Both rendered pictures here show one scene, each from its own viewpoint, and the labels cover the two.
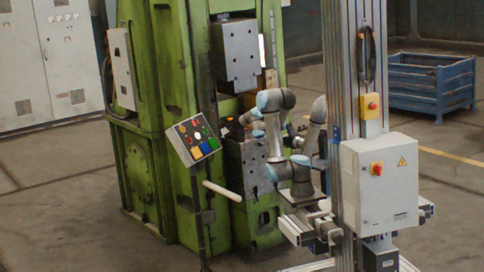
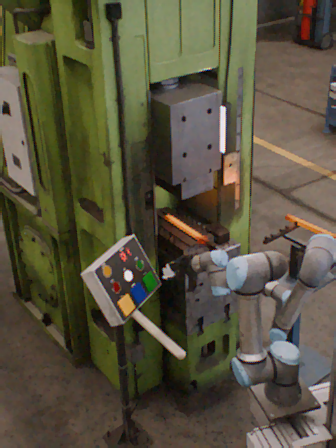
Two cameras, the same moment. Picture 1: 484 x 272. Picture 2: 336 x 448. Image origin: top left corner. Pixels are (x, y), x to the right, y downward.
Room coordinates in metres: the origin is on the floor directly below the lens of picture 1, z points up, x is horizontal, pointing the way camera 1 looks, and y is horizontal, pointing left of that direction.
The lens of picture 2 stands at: (1.41, 0.15, 2.76)
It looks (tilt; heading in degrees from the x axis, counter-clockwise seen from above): 30 degrees down; 358
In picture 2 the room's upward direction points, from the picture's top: 2 degrees counter-clockwise
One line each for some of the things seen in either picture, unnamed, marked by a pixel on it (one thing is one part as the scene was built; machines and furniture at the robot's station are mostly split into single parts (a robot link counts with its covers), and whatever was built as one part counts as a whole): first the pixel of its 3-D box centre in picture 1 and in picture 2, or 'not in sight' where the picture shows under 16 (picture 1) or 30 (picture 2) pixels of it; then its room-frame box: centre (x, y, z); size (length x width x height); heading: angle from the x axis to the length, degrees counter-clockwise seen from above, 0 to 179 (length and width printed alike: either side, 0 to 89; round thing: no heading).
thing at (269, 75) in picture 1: (269, 80); (229, 168); (4.56, -0.29, 1.27); 0.09 x 0.02 x 0.17; 123
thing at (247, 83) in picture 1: (229, 80); (172, 171); (4.45, 0.02, 1.32); 0.42 x 0.20 x 0.10; 33
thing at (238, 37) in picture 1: (230, 47); (178, 124); (4.48, -0.01, 1.56); 0.42 x 0.39 x 0.40; 33
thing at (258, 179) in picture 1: (242, 157); (183, 267); (4.49, -0.02, 0.69); 0.56 x 0.38 x 0.45; 33
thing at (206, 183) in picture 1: (222, 191); (157, 333); (4.01, 0.15, 0.62); 0.44 x 0.05 x 0.05; 33
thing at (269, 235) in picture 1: (247, 211); (184, 330); (4.49, -0.02, 0.23); 0.55 x 0.37 x 0.47; 33
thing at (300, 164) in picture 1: (299, 167); (282, 361); (3.36, -0.34, 0.98); 0.13 x 0.12 x 0.14; 105
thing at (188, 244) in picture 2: (234, 127); (174, 231); (4.45, 0.02, 0.96); 0.42 x 0.20 x 0.09; 33
